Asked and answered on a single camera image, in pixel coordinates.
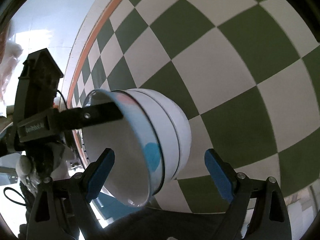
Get white bowl heart pattern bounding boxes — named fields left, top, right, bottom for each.
left=82, top=89, right=164, bottom=207

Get white bowl red flowers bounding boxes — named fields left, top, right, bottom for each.
left=117, top=89, right=181, bottom=196

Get plain white bowl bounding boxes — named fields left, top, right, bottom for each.
left=127, top=88, right=192, bottom=181

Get gloved left hand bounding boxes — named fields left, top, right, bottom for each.
left=16, top=142, right=74, bottom=190

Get left clear plastic bag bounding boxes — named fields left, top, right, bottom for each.
left=1, top=20, right=23, bottom=102

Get green checkered table mat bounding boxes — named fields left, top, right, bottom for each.
left=68, top=0, right=319, bottom=213

